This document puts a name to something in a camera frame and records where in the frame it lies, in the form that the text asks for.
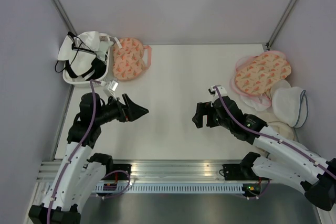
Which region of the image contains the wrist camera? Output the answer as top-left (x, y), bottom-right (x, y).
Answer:
top-left (208, 85), bottom-right (227, 97)
top-left (103, 80), bottom-right (119, 99)

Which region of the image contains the white plastic laundry basket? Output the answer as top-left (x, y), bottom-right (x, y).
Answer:
top-left (62, 33), bottom-right (110, 88)

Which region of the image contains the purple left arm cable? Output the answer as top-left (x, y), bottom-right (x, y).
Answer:
top-left (44, 80), bottom-right (132, 224)

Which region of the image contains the right aluminium frame post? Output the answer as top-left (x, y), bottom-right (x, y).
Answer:
top-left (263, 0), bottom-right (298, 51)

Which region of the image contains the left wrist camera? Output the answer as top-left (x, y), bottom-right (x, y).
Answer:
top-left (103, 80), bottom-right (119, 99)

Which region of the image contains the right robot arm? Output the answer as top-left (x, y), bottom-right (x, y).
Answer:
top-left (192, 97), bottom-right (335, 211)

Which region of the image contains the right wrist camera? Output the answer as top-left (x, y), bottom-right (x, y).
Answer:
top-left (208, 85), bottom-right (227, 97)

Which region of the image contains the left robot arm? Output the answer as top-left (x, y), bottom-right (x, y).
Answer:
top-left (28, 92), bottom-right (149, 223)

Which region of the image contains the left aluminium frame post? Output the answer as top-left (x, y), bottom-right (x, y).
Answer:
top-left (51, 0), bottom-right (77, 34)

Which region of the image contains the floral mesh laundry bag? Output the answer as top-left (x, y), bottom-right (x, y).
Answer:
top-left (112, 38), bottom-right (152, 81)

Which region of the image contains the floral laundry bag on pile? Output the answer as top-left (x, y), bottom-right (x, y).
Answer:
top-left (234, 51), bottom-right (291, 97)

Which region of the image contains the white slotted cable duct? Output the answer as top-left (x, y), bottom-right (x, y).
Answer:
top-left (93, 183), bottom-right (244, 195)

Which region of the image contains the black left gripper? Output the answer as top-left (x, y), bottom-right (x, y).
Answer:
top-left (94, 93), bottom-right (148, 125)

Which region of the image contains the black bra in basket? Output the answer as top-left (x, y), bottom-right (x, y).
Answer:
top-left (54, 31), bottom-right (107, 80)

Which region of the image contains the aluminium frame post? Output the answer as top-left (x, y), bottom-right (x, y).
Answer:
top-left (51, 0), bottom-right (77, 34)
top-left (263, 0), bottom-right (298, 51)

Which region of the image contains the cream laundry bag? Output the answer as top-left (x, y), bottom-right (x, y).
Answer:
top-left (257, 112), bottom-right (296, 141)

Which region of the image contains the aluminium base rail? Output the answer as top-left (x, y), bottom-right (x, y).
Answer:
top-left (36, 158), bottom-right (271, 183)

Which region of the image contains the white blue-trimmed laundry bag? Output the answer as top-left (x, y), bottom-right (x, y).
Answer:
top-left (272, 87), bottom-right (309, 129)

